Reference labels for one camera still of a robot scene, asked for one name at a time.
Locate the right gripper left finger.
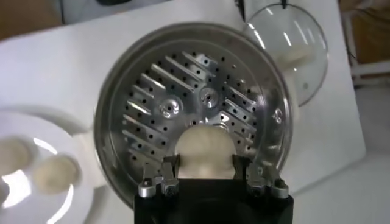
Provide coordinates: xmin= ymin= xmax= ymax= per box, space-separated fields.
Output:
xmin=138 ymin=154 xmax=181 ymax=198

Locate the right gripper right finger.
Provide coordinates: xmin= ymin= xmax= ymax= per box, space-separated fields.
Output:
xmin=233 ymin=155 xmax=289 ymax=198

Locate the glass lid cream handle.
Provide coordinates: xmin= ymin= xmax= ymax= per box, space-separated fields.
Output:
xmin=242 ymin=2 xmax=329 ymax=107

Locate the white steamed baozi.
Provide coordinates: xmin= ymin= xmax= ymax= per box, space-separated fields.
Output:
xmin=175 ymin=125 xmax=237 ymax=180
xmin=32 ymin=154 xmax=82 ymax=195
xmin=0 ymin=136 xmax=33 ymax=177

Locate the perforated steel steamer basket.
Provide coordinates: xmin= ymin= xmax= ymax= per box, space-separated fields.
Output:
xmin=76 ymin=21 xmax=302 ymax=211

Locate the white round plate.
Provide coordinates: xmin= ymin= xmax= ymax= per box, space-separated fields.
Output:
xmin=0 ymin=105 xmax=92 ymax=224

